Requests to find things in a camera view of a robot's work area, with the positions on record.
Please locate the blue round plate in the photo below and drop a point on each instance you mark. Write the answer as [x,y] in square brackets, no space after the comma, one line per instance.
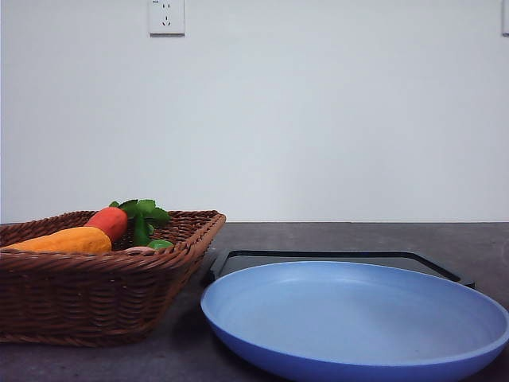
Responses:
[352,322]

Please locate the brown egg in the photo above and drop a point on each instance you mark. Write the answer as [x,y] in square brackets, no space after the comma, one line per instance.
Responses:
[140,250]

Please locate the brown wicker basket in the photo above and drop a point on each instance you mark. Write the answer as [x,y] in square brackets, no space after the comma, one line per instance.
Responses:
[99,299]

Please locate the black rectangular tray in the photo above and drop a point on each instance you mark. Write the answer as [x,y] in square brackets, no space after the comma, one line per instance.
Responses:
[235,259]

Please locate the orange toy carrot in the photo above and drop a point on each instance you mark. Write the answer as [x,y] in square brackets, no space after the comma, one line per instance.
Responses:
[143,215]

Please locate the yellow toy corn cob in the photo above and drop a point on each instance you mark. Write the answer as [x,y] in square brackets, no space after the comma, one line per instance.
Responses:
[79,240]

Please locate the white wall socket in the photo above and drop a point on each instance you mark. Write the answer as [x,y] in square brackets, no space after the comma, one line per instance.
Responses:
[167,18]

